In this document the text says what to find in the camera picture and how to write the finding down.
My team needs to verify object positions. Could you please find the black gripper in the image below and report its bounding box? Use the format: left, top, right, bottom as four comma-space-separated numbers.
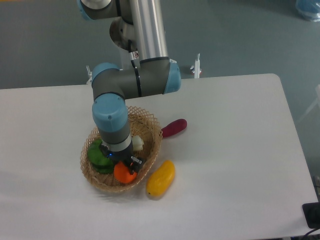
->
99, 143, 146, 175

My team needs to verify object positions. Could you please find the white toy garlic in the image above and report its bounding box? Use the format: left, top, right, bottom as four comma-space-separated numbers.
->
132, 135, 144, 152

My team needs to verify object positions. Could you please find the green toy cabbage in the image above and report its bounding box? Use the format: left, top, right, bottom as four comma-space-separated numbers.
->
87, 138, 115, 174

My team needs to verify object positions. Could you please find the black device at table edge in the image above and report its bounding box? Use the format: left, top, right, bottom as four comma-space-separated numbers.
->
302, 202, 320, 229

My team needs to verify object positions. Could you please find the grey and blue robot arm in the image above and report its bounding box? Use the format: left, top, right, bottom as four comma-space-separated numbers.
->
77, 0, 181, 173

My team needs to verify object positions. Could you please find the woven bamboo basket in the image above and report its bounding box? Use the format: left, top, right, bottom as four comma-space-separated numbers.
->
80, 106, 162, 193

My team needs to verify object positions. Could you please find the orange toy fruit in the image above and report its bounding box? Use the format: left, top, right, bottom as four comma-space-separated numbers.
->
113, 161, 137, 184

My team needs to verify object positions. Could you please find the purple toy sweet potato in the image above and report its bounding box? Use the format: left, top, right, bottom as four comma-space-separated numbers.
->
161, 118, 188, 138

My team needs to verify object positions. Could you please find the yellow toy mango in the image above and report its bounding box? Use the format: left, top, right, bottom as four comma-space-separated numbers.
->
146, 160, 176, 198

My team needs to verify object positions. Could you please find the blue plastic bag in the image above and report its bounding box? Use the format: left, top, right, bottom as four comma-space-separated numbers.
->
295, 0, 320, 22

